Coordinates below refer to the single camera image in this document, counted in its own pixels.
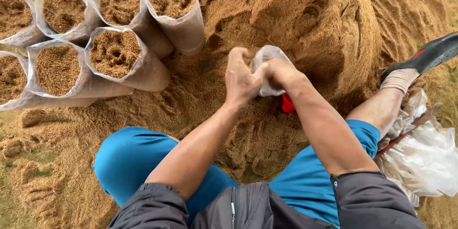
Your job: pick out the person's right hand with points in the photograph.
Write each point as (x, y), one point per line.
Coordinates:
(282, 75)

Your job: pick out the person's left hand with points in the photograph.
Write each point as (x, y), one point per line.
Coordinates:
(239, 82)

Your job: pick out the person's right fingers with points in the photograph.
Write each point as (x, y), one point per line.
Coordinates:
(271, 76)

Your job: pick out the clear plastic bag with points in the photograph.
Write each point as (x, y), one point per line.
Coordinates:
(267, 55)

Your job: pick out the red plastic scoop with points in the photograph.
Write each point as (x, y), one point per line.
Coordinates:
(287, 104)

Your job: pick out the heap of brown sawdust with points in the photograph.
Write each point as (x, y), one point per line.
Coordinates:
(304, 25)

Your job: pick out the person's right leg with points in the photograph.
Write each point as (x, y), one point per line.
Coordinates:
(379, 109)

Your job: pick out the beige sock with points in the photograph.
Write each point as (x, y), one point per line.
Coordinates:
(399, 78)

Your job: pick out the reddish-brown stick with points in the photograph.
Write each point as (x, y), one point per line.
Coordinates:
(408, 132)

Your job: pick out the group of sawdust-filled bags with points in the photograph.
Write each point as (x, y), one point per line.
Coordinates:
(114, 53)

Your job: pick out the black shoe with red mark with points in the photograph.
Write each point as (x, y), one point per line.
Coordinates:
(429, 55)

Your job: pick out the blue shorts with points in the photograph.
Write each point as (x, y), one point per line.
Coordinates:
(132, 157)

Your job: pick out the grey zip jacket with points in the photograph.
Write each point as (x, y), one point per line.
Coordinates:
(372, 204)

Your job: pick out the pile of clear plastic sheets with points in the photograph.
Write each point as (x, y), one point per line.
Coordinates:
(425, 161)

